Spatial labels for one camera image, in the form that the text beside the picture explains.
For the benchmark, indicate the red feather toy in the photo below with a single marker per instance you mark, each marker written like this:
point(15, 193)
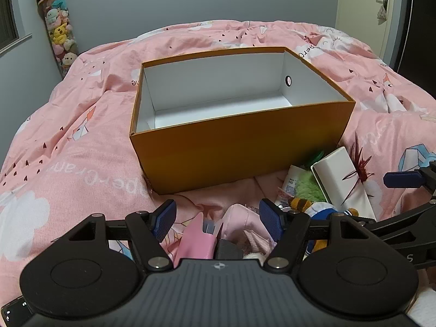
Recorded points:
point(359, 171)

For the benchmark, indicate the white rectangular box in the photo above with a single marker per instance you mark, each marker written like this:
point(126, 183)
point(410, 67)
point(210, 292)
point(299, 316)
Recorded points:
point(332, 173)

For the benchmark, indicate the white door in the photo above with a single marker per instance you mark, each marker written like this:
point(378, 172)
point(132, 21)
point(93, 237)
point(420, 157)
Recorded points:
point(361, 3)

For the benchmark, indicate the pink printed blanket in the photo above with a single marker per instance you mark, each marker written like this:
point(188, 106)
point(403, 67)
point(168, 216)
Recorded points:
point(68, 143)

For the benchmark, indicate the grey block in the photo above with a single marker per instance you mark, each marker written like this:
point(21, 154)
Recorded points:
point(227, 249)

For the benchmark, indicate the window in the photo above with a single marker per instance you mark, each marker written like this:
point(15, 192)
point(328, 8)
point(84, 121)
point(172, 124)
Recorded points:
point(7, 24)

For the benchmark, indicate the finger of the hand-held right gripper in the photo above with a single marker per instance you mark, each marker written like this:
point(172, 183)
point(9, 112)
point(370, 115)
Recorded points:
point(402, 219)
point(402, 179)

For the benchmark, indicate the green fuzzy plush toy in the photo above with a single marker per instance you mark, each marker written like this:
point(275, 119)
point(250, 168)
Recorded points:
point(308, 185)

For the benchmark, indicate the clear tube of plush toys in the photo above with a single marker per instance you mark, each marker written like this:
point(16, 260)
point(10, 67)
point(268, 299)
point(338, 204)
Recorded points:
point(61, 30)

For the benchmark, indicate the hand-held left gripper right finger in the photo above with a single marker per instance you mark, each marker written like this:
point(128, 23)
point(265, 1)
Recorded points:
point(270, 218)

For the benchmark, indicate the dark tall panel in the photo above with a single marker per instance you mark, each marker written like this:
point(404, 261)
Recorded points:
point(419, 24)

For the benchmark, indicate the yellow black striped plush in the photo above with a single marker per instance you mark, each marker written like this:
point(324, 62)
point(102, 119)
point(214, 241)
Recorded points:
point(299, 203)

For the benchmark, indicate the pink plastic item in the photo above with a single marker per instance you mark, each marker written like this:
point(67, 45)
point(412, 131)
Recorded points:
point(197, 242)

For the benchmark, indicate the blue white plush toy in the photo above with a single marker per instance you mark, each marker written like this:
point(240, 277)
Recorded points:
point(323, 211)

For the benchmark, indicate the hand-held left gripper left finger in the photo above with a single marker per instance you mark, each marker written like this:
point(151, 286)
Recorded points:
point(165, 219)

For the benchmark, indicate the small hanging pouch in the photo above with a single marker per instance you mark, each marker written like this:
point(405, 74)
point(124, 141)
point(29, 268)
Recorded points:
point(381, 13)

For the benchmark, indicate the orange cardboard box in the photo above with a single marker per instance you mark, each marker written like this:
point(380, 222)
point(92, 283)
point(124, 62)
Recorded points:
point(238, 150)

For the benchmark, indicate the white squeeze tube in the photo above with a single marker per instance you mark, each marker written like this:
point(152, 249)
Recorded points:
point(292, 180)

